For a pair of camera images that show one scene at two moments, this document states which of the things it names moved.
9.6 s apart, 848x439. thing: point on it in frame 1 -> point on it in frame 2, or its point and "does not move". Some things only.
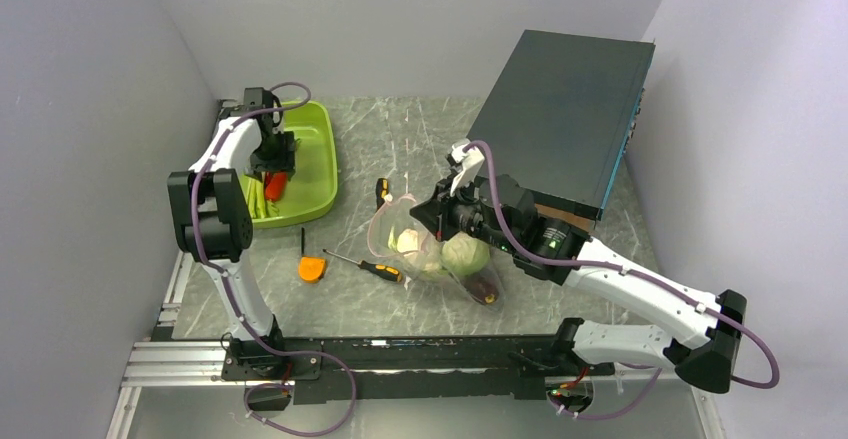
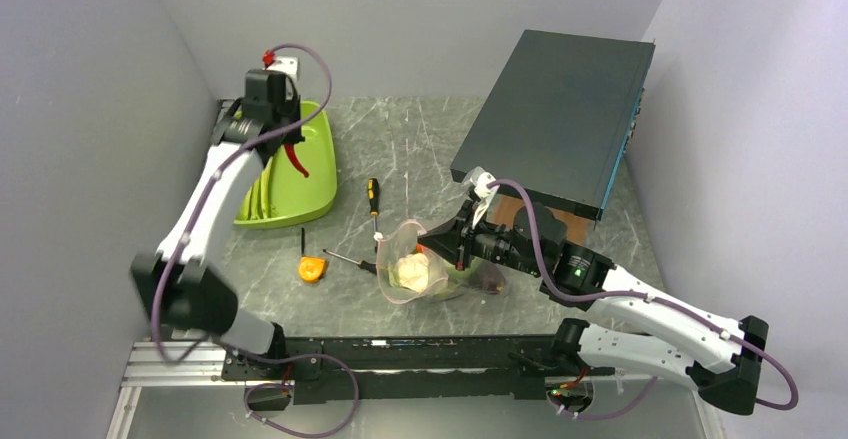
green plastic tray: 312,189 does not move
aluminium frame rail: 163,362 does not move
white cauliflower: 406,243 -> 413,271
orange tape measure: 312,268 does not move
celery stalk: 260,207 does not move
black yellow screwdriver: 382,188 -> 373,192
